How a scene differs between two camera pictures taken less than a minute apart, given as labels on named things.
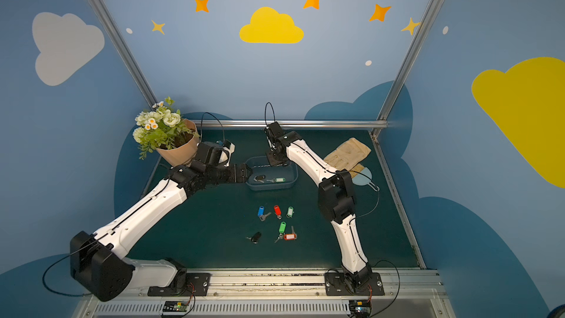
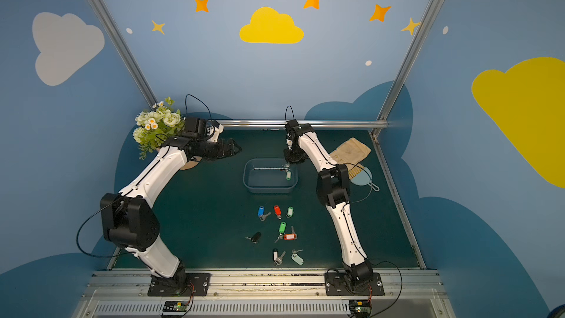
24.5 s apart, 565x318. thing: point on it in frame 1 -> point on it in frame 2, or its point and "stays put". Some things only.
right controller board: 359,308 stays put
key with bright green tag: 282,230 stays put
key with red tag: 290,236 stays put
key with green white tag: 277,179 -> 288,174
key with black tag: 259,178 -> 276,259
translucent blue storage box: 265,177 stays put
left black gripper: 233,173 -> 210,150
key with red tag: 277,211 stays put
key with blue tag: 261,213 stays put
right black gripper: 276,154 -> 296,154
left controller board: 175,306 stays put
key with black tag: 254,238 stays put
